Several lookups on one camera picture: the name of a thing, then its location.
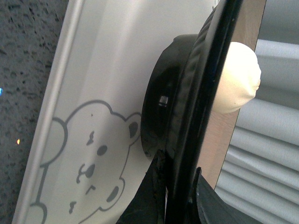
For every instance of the white steamed bun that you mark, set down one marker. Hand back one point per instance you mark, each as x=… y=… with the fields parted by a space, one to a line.
x=240 y=79

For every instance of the grey pleated curtain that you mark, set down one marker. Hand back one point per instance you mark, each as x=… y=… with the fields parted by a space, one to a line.
x=260 y=174

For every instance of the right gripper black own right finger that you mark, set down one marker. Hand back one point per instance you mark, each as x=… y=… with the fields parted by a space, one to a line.
x=204 y=206

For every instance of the beige plate with black rim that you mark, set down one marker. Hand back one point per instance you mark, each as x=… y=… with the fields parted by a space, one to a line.
x=180 y=96

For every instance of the white bear print tray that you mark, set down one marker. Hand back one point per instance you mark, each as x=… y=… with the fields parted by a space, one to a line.
x=86 y=162

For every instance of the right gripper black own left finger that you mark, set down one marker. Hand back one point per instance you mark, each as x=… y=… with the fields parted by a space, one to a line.
x=148 y=205

